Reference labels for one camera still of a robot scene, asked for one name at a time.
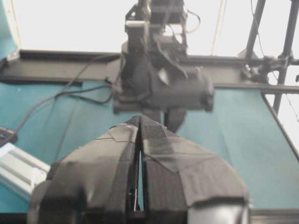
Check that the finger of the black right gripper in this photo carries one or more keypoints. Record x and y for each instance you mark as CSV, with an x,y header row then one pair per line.
x,y
174,118
153,114

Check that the black frame beam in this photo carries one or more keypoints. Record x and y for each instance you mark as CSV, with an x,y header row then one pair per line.
x,y
33,66

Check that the aluminium extrusion rail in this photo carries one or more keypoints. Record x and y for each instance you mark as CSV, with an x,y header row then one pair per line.
x,y
20,171

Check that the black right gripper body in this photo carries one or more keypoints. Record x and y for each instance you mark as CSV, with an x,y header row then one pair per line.
x,y
142,84

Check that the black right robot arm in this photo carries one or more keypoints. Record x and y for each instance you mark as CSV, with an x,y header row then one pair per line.
x,y
156,29

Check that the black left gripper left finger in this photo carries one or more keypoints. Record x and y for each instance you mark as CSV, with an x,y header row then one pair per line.
x,y
92,184

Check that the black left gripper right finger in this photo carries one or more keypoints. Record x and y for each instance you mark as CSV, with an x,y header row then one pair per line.
x,y
185,183

